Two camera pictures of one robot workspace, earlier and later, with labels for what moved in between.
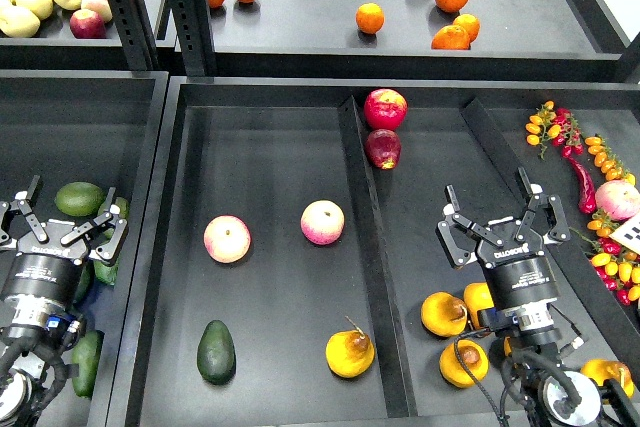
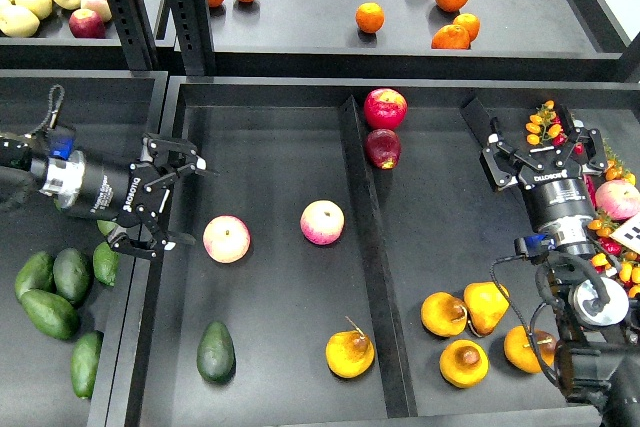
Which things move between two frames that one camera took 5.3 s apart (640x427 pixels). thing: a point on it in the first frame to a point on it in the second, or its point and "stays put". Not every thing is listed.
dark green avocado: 216,355 stays put
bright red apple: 385,109 stays put
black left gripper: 51,268 to 126,192
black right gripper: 517,271 to 557,192
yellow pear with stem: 349,353 stays put
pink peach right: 618,199 stays put
